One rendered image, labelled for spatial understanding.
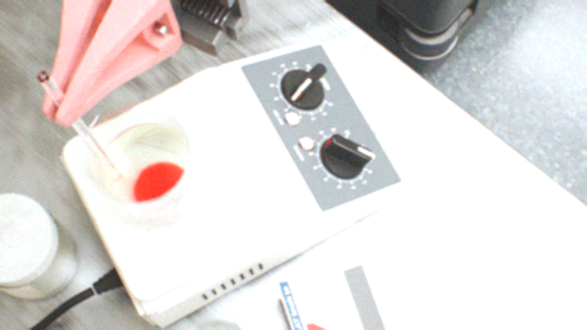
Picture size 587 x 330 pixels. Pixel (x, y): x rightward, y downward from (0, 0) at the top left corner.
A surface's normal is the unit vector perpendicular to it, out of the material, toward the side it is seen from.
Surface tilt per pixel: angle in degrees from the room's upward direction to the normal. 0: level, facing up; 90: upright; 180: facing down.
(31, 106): 0
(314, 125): 30
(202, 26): 0
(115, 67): 22
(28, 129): 0
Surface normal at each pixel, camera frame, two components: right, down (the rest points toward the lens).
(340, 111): 0.40, -0.47
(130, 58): 0.14, -0.56
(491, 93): -0.04, -0.27
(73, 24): -0.21, 0.05
